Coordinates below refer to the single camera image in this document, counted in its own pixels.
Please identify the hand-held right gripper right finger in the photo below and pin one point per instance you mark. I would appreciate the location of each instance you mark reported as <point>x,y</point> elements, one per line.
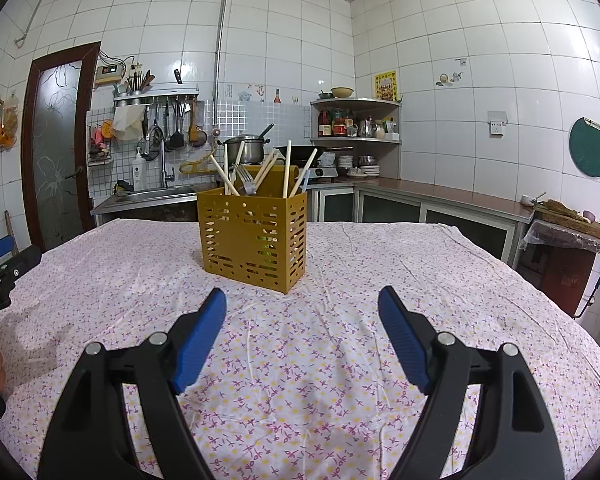
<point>402,340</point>

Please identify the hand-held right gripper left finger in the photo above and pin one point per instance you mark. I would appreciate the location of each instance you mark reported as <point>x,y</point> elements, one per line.
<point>205,340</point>

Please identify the yellow perforated utensil holder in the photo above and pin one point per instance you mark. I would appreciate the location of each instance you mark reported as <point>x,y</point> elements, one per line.
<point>250,240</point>

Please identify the wooden chopstick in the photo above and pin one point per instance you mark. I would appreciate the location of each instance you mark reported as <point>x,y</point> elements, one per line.
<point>276,165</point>
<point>226,165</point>
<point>267,166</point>
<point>222,174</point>
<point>240,152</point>
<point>305,167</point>

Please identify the metal spoon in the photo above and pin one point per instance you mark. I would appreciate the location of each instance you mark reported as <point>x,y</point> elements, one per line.
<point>304,183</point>

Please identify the metal utensil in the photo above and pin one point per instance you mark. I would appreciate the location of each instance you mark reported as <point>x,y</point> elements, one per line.
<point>287,170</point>

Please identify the steel cup of utensils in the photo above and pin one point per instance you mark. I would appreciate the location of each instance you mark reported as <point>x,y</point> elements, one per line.
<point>137,85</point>

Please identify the floral tablecloth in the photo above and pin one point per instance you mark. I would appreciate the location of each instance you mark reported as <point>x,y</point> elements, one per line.
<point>305,360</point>

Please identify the brown framed glass door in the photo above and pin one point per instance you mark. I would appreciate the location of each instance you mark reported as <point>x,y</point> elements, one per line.
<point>55,160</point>

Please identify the hanging plastic bags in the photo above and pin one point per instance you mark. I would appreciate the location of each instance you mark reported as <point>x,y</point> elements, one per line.
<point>5,122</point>

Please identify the kitchen counter cabinet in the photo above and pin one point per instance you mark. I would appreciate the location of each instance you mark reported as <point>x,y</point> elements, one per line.
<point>430,210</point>

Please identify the white soap bottle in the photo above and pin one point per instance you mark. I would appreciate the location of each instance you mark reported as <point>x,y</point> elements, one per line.
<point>138,170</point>

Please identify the steel sink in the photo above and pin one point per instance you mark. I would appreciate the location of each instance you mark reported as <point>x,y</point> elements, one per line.
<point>155,193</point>

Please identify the steel faucet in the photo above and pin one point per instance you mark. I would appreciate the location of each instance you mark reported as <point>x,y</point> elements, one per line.
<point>164,165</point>

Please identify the white hanging cloth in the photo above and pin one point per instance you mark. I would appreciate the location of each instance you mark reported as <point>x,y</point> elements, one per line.
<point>126,122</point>

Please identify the brown side cabinet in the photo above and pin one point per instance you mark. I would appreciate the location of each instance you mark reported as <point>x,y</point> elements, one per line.
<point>565,275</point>

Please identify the stack of dishes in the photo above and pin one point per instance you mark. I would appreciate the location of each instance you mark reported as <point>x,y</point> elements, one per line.
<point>360,166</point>

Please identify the steel gas stove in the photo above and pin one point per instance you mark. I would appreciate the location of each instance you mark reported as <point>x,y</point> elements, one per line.
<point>325,172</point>

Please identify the steel cooking pot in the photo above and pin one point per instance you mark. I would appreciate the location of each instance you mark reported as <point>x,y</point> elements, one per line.
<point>252,150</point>

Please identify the black slotted spatula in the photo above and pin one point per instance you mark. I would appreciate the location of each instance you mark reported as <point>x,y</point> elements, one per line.
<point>176,137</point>

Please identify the corner shelf with bottles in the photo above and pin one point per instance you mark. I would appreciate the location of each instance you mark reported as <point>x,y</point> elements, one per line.
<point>355,137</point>

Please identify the wooden chopping block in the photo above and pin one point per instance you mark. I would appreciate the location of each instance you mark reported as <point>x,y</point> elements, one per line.
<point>575,222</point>

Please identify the black wok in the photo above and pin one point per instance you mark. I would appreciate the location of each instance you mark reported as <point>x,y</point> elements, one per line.
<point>302,151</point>

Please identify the beige bowl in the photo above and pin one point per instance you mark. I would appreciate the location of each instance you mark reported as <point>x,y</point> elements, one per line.
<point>342,92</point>

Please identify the green round cutting board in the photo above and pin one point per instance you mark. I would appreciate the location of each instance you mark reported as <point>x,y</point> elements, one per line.
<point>590,147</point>

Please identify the beige wall control box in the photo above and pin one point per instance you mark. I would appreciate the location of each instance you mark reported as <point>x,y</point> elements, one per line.
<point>108,75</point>

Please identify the steel wall utensil rack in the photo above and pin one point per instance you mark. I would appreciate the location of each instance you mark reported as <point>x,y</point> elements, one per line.
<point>155,94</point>

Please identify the white wall socket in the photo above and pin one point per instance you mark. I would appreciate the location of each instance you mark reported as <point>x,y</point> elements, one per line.
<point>497,123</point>

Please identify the yellow wall poster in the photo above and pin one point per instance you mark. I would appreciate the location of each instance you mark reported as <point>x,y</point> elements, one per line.
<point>385,86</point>

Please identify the teapot wall sticker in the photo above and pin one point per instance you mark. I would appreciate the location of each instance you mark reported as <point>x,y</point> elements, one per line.
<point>447,79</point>

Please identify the grey wall pipe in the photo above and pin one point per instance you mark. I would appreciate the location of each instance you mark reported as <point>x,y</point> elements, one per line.
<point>220,50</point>

